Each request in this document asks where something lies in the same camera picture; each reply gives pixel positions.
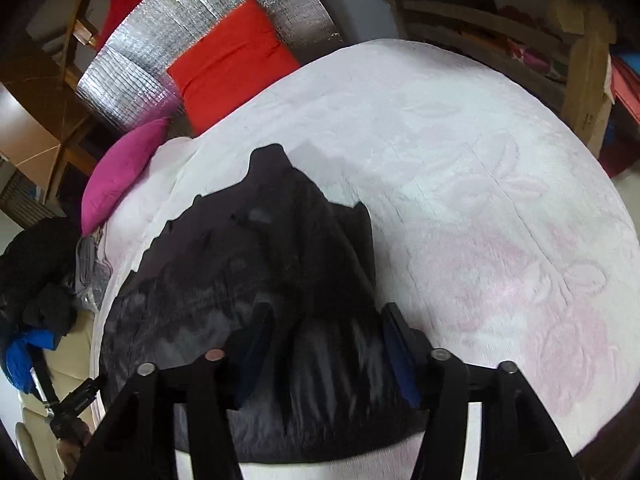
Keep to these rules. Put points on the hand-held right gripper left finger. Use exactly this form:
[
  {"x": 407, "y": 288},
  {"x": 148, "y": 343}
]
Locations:
[{"x": 250, "y": 355}]

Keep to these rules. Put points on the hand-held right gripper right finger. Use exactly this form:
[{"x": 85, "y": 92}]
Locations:
[{"x": 400, "y": 360}]

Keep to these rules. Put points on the dark quilted zip jacket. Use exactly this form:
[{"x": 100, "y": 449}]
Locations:
[{"x": 250, "y": 260}]

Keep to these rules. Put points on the pile of dark clothes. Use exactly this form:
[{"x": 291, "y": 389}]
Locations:
[{"x": 35, "y": 270}]

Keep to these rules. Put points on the person's left hand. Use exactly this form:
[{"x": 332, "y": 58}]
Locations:
[{"x": 75, "y": 447}]

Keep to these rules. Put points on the beige leather sofa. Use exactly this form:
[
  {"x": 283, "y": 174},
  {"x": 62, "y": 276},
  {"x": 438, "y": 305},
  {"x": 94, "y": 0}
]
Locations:
[{"x": 70, "y": 360}]

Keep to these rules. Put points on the blue jacket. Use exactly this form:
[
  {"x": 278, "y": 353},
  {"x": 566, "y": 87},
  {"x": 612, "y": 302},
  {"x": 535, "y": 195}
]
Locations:
[{"x": 20, "y": 360}]

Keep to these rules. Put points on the grey garment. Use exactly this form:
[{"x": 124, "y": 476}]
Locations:
[{"x": 87, "y": 270}]

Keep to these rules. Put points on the white embossed bed blanket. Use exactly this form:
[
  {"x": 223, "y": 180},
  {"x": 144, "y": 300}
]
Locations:
[{"x": 475, "y": 210}]

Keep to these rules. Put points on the magenta pillow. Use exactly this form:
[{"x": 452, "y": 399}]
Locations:
[{"x": 120, "y": 175}]

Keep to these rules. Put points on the brown wooden pillar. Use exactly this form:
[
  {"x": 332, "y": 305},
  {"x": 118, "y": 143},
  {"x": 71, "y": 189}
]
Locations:
[{"x": 30, "y": 125}]

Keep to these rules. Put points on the red pillow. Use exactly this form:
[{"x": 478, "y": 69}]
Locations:
[{"x": 225, "y": 60}]

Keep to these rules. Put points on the red floor mat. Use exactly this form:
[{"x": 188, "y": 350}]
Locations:
[{"x": 620, "y": 155}]

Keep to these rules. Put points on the silver foil insulation sheet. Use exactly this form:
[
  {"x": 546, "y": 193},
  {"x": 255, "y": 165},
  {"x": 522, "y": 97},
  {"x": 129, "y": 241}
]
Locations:
[{"x": 140, "y": 55}]

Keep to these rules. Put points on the rough wooden table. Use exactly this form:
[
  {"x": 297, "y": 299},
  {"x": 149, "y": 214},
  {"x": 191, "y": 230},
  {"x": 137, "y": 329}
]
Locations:
[{"x": 585, "y": 60}]

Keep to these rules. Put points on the stack of folded cloths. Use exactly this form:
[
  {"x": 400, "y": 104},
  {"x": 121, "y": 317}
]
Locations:
[{"x": 627, "y": 85}]

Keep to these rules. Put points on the wooden stair railing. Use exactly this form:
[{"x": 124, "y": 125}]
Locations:
[{"x": 80, "y": 15}]

